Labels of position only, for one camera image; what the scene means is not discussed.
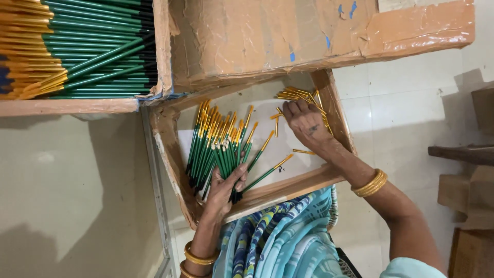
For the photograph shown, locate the single green paintbrush gold ferrule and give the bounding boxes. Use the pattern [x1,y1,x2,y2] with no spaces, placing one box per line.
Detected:
[241,154,294,194]

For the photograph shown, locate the dark wooden plank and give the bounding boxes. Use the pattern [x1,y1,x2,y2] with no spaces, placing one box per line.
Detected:
[428,144,494,167]

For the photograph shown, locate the heap of brown cardboard pieces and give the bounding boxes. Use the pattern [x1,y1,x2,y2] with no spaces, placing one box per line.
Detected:
[437,87,494,278]

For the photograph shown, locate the black plastic basket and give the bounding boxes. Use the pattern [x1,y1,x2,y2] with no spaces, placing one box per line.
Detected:
[335,247,363,278]

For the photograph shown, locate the thick gold bangle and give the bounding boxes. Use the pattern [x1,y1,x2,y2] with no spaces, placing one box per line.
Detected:
[184,241,221,266]
[179,260,213,278]

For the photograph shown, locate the large taped cardboard box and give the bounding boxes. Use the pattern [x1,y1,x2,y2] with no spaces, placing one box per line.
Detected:
[169,0,476,94]

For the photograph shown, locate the white paper lining sheet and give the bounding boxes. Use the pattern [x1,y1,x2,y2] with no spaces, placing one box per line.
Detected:
[177,98,325,194]

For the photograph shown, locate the pile of gold ferrules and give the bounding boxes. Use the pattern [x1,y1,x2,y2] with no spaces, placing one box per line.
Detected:
[276,86,335,136]

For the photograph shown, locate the metal floor rail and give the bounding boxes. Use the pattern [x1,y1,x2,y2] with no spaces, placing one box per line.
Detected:
[140,106,173,278]

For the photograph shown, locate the blue patterned sari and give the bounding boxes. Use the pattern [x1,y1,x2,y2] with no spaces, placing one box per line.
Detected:
[212,185,448,278]

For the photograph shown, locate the person's right hand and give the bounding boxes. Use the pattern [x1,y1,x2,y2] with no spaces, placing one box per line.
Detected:
[283,100,339,153]

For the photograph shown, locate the cardboard carton of stacked paintbrushes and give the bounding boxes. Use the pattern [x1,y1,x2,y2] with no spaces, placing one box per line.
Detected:
[0,0,174,117]

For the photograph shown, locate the person's left hand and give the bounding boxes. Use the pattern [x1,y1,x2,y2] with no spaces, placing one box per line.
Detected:
[206,163,249,217]

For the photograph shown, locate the thin gold bangles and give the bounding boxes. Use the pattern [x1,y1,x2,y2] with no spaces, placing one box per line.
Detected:
[350,168,388,198]

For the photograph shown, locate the shallow cardboard tray box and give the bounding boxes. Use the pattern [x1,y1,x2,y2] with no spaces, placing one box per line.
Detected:
[148,69,357,231]

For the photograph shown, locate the bundle of green paintbrushes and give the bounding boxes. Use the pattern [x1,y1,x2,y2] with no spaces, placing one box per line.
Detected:
[184,99,275,204]

